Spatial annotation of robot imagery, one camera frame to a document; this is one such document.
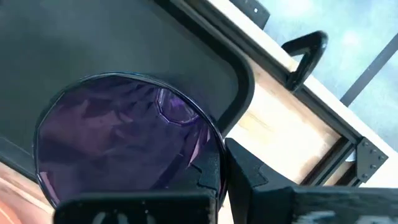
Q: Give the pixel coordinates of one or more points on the purple translucent cup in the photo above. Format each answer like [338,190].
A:
[109,133]

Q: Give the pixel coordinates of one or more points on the black plastic tray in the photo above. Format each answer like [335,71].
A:
[93,37]

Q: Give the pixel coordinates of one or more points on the black aluminium table frame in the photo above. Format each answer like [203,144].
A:
[371,165]

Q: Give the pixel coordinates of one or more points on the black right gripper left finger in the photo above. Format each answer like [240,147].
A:
[140,208]

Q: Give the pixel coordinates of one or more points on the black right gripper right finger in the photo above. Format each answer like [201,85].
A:
[311,205]

